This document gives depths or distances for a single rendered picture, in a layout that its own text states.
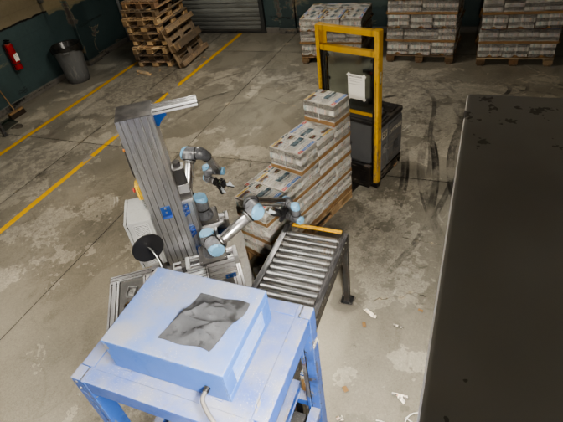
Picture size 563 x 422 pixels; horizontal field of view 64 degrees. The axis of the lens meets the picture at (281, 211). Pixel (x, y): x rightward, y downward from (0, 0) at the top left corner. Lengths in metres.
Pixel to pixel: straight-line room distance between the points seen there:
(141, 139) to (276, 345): 1.78
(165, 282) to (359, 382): 2.04
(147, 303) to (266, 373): 0.63
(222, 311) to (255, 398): 0.38
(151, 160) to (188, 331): 1.64
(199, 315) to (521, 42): 7.50
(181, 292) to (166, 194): 1.46
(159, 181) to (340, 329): 1.97
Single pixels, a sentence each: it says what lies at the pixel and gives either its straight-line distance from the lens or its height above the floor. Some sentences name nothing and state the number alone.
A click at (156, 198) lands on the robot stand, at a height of 1.37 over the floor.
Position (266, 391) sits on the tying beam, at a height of 1.55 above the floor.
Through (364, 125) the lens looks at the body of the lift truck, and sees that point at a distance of 5.32.
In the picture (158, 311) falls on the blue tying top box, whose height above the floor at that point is 1.75.
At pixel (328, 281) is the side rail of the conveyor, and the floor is 0.80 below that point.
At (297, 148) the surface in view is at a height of 1.07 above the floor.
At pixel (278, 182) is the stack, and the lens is 4.32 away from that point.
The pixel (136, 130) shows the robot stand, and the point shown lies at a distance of 3.24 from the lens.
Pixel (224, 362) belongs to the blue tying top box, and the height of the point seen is 1.75.
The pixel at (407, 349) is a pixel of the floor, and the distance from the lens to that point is 3.99.
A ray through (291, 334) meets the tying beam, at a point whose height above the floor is 1.55.
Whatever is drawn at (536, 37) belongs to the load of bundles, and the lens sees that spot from 8.70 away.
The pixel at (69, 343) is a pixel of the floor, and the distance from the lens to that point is 4.75.
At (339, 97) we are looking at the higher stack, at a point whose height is 1.29.
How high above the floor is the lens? 3.30
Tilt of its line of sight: 39 degrees down
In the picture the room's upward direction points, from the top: 9 degrees counter-clockwise
